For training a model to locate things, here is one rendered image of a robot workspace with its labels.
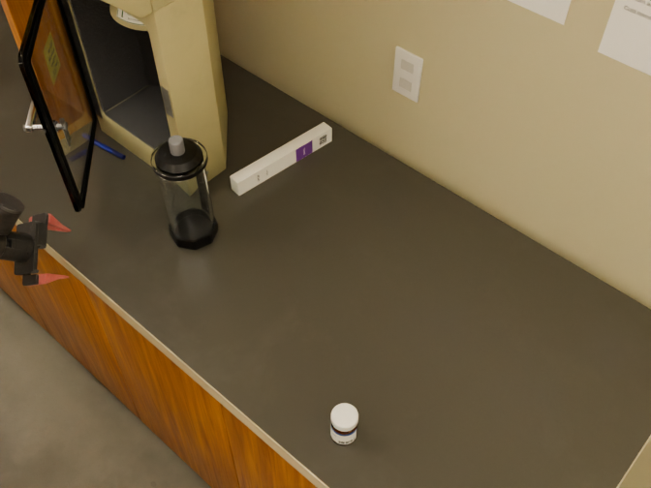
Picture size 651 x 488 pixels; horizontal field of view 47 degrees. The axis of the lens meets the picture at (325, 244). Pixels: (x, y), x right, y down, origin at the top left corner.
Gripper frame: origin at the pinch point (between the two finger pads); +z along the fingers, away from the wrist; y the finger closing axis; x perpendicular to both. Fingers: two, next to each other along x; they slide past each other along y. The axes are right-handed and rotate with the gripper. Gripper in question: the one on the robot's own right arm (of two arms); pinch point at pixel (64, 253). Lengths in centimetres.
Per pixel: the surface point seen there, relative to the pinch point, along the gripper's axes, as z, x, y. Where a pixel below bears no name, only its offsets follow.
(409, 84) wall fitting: 43, -58, 36
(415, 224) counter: 49, -55, 7
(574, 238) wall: 63, -85, 2
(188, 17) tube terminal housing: -2, -37, 40
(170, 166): 1.0, -30.0, 13.7
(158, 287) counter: 10.5, -16.8, -7.3
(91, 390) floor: 63, 72, -30
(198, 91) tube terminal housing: 9.6, -27.9, 31.6
